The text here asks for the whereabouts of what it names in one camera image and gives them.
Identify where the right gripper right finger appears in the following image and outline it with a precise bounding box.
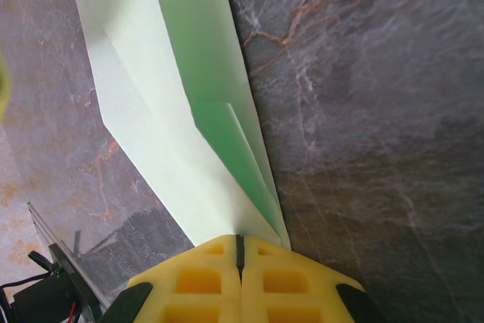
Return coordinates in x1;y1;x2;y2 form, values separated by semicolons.
237;234;386;323

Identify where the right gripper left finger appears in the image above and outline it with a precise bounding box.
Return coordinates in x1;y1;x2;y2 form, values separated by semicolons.
101;234;244;323

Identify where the light green paper sheet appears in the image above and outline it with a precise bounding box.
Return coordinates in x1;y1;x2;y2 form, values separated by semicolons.
56;0;292;248

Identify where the aluminium mounting rail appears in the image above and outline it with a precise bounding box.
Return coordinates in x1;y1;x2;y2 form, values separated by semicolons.
26;201;111;323

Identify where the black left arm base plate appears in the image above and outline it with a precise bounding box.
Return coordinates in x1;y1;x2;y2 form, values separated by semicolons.
0;250;76;323

